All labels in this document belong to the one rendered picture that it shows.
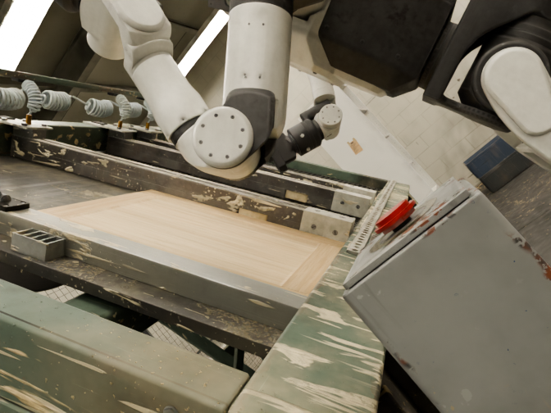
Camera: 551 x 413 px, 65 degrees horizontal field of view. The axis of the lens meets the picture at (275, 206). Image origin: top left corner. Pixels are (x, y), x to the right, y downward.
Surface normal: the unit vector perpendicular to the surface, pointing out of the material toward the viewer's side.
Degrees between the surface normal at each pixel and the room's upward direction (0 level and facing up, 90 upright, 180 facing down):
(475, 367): 90
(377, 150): 90
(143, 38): 137
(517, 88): 90
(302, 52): 101
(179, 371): 55
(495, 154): 90
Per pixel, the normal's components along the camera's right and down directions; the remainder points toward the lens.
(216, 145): -0.05, -0.08
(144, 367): 0.19, -0.96
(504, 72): -0.31, 0.15
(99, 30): -0.39, 0.70
